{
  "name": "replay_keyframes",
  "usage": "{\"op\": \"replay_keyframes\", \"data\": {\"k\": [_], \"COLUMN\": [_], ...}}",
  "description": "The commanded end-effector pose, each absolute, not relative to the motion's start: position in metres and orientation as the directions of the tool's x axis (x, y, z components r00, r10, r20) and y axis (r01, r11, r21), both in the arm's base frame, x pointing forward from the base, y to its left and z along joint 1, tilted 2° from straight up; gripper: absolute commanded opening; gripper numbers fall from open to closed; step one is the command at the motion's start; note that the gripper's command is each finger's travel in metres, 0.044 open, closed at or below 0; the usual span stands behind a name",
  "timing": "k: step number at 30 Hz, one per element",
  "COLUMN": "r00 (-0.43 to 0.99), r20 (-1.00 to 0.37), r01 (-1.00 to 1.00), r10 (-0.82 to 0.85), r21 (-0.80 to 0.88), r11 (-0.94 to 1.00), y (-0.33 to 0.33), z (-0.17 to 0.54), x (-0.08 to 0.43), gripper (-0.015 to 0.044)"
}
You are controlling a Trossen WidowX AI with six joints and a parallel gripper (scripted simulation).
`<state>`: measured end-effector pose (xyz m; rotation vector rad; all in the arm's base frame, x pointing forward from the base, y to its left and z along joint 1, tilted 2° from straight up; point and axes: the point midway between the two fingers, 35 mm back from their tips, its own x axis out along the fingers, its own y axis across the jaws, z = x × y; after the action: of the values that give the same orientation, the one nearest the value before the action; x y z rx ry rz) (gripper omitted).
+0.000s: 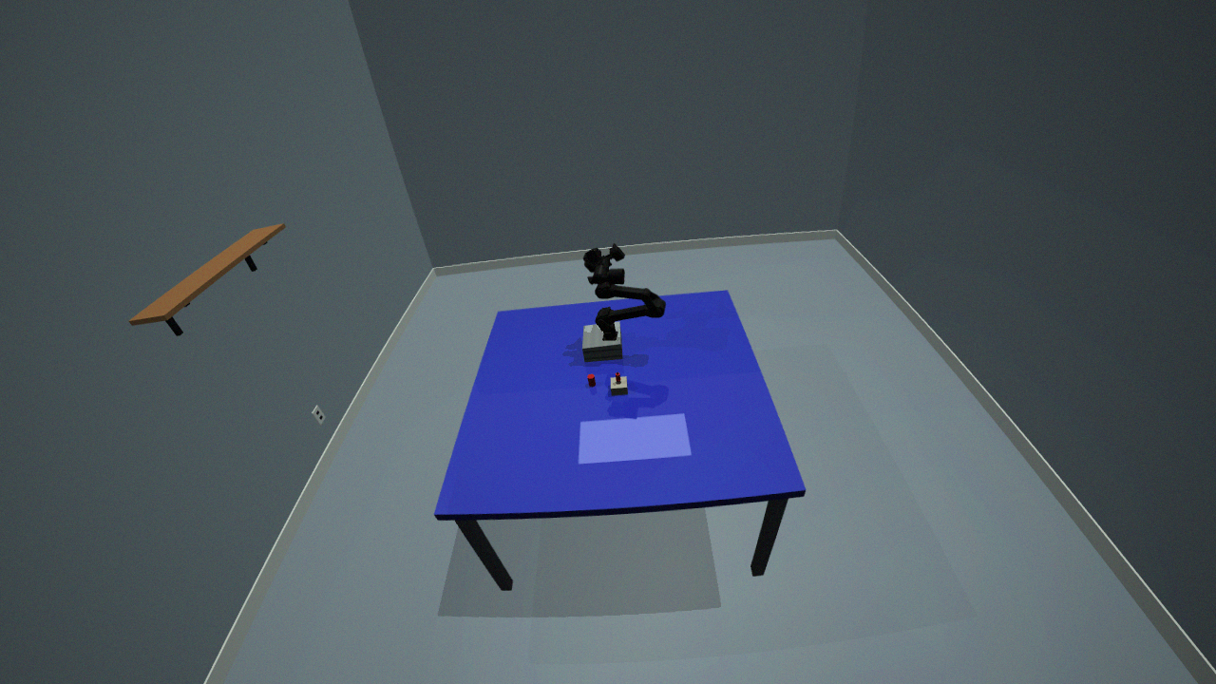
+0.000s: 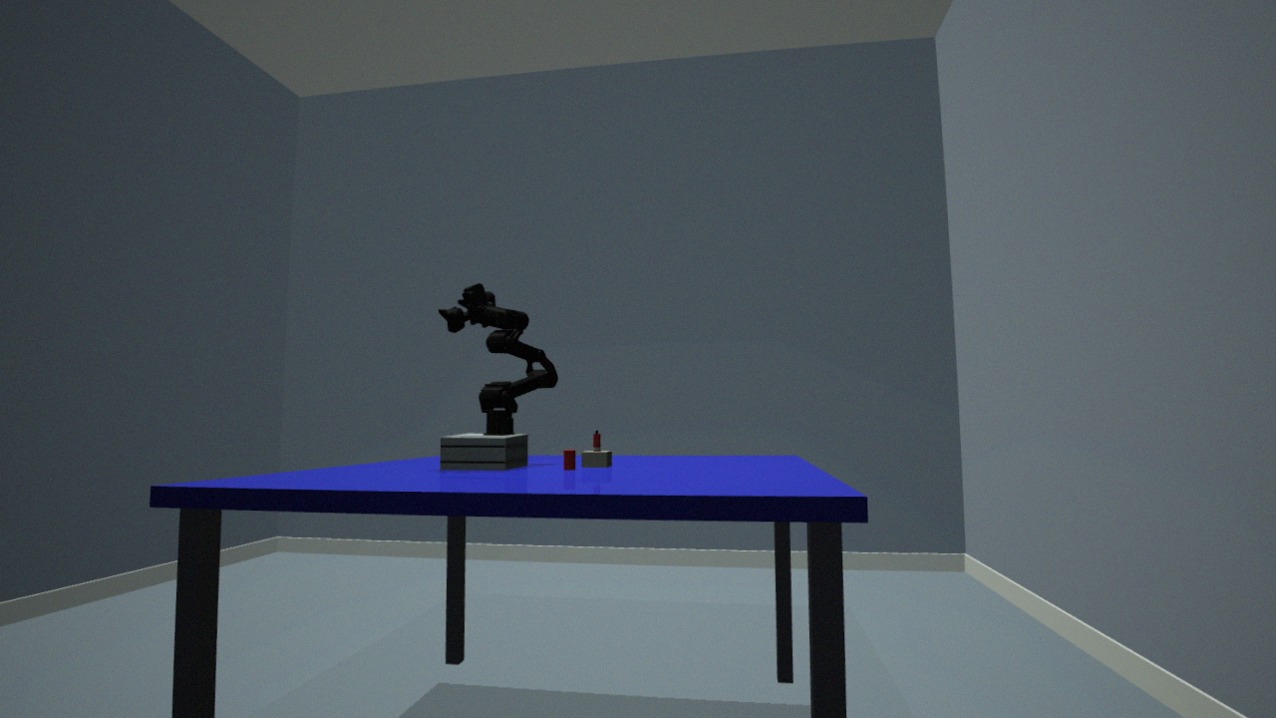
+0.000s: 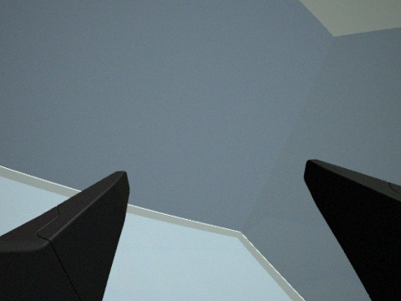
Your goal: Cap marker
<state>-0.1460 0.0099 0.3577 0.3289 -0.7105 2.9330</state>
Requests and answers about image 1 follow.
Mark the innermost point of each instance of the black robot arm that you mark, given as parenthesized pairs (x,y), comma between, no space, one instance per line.
(606,280)

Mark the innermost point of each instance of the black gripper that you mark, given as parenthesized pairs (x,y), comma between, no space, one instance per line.
(615,253)

